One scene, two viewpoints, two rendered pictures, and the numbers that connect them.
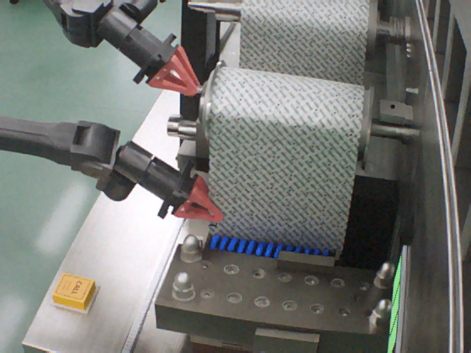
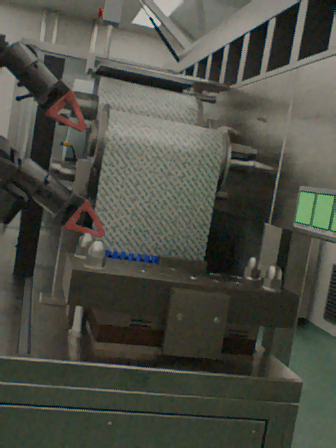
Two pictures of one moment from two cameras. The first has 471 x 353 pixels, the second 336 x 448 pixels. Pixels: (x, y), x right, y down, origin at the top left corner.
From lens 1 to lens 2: 0.72 m
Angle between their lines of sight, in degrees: 37
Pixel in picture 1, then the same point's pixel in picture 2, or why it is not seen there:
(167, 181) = (63, 190)
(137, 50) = (41, 77)
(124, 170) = (24, 176)
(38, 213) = not seen: outside the picture
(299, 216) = (169, 229)
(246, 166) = (130, 181)
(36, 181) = not seen: outside the picture
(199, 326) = (114, 294)
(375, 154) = not seen: hidden behind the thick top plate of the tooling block
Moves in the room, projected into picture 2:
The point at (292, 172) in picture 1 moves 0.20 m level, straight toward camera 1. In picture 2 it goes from (167, 187) to (203, 195)
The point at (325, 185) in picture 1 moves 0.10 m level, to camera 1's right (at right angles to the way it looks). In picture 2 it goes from (192, 199) to (235, 205)
